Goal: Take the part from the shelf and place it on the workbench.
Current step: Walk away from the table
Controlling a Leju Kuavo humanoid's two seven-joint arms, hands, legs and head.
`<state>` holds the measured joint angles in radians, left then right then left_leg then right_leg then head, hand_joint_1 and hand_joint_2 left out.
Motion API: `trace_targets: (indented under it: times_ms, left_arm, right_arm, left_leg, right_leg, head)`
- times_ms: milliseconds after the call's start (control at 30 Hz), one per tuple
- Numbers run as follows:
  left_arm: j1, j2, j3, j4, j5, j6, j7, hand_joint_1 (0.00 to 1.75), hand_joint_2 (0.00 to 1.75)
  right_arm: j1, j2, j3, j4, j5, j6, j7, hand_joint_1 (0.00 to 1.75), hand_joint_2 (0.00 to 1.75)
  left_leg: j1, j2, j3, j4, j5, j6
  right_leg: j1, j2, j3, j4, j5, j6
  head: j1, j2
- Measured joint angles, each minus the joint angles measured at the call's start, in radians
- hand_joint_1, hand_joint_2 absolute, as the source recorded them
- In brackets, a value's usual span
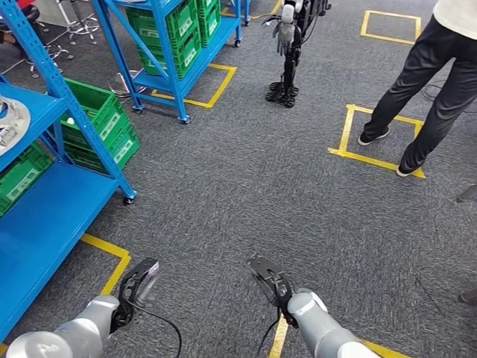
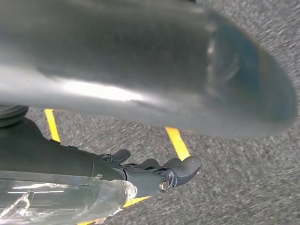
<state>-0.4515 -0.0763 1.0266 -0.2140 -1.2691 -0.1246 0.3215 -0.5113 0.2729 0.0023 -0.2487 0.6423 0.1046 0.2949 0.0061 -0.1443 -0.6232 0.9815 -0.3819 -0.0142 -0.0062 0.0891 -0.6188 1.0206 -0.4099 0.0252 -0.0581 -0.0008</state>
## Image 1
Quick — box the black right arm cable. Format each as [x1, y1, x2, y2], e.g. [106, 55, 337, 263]
[256, 308, 282, 358]

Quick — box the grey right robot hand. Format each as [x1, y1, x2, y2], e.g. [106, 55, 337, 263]
[257, 274, 279, 304]

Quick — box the blue metal shelf rack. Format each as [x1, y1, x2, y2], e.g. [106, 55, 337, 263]
[91, 0, 243, 125]
[0, 0, 138, 345]

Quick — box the round steel stool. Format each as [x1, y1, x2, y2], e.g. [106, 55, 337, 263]
[109, 70, 147, 98]

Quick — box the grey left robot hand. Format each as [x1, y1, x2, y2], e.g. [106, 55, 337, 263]
[136, 273, 159, 307]

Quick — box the black humanoid robot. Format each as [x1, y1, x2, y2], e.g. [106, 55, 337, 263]
[260, 0, 332, 109]

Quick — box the black seat stool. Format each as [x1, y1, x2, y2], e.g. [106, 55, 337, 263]
[56, 0, 101, 45]
[14, 4, 73, 80]

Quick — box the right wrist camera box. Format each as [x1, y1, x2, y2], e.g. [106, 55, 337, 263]
[248, 254, 299, 328]

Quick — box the grey wheel cover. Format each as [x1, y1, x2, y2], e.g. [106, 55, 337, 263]
[0, 96, 32, 157]

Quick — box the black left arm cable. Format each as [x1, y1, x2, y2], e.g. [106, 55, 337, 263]
[127, 301, 183, 358]

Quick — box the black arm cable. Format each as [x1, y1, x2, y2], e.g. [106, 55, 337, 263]
[256, 308, 282, 358]
[127, 301, 183, 358]

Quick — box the green plastic crate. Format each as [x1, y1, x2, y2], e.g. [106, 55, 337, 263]
[125, 0, 198, 51]
[59, 78, 131, 149]
[0, 142, 54, 219]
[136, 29, 202, 81]
[195, 0, 222, 49]
[63, 123, 141, 175]

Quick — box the person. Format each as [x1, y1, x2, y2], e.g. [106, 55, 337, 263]
[357, 0, 477, 178]
[0, 0, 40, 48]

